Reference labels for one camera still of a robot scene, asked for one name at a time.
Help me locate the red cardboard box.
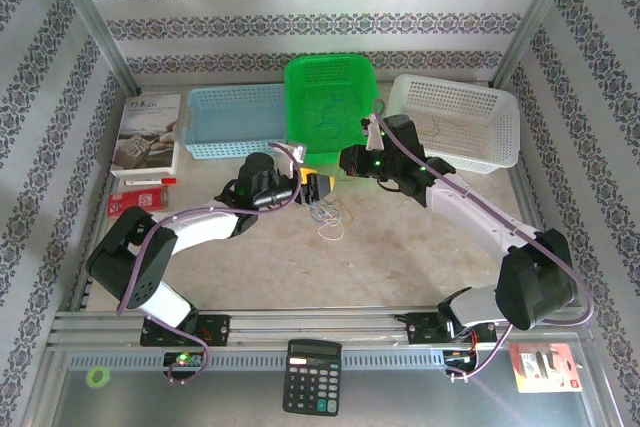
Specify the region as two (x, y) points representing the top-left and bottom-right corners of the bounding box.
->
(107, 185), (170, 219)

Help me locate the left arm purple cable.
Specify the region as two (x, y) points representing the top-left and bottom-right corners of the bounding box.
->
(115, 141), (305, 386)

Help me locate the green tape roll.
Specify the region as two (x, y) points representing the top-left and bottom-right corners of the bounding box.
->
(85, 365), (111, 390)

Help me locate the white plastic basket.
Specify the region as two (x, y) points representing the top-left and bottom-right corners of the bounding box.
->
(387, 73), (521, 176)

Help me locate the white marker red cap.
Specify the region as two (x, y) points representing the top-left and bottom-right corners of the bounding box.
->
(123, 176), (178, 187)

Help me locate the light blue plastic basket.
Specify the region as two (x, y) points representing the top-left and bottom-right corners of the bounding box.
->
(182, 84), (289, 161)

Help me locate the red blister pack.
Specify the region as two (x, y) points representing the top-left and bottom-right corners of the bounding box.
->
(508, 342), (584, 394)

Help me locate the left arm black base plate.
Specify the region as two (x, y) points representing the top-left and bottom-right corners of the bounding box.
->
(139, 314), (232, 348)

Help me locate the aluminium frame post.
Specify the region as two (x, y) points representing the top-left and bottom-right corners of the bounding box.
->
(489, 0), (586, 88)
(42, 0), (140, 96)

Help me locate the green plastic basket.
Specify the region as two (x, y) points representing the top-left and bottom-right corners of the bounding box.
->
(283, 53), (381, 168)

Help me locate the grey slotted cable duct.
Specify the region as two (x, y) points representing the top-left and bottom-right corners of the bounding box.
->
(67, 349), (451, 372)

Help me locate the white paperback book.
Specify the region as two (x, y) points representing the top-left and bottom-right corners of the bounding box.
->
(109, 91), (184, 178)

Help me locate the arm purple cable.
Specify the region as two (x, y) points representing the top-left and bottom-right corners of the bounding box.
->
(372, 98), (596, 383)
(115, 141), (305, 386)

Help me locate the black desk calculator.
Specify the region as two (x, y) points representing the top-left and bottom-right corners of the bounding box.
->
(282, 338), (344, 417)

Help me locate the aluminium mounting rail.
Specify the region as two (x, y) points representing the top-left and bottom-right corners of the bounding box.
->
(47, 306), (594, 348)

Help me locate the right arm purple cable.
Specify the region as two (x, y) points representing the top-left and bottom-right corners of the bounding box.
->
(372, 98), (596, 383)

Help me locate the grey metal shelf panel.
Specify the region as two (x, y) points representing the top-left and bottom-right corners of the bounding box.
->
(19, 346), (621, 427)

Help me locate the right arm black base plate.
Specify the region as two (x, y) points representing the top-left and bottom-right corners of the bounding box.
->
(404, 310), (499, 347)

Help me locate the thin yellow cable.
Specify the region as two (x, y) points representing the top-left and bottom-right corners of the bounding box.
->
(439, 119), (472, 137)
(418, 114), (444, 137)
(332, 199), (354, 226)

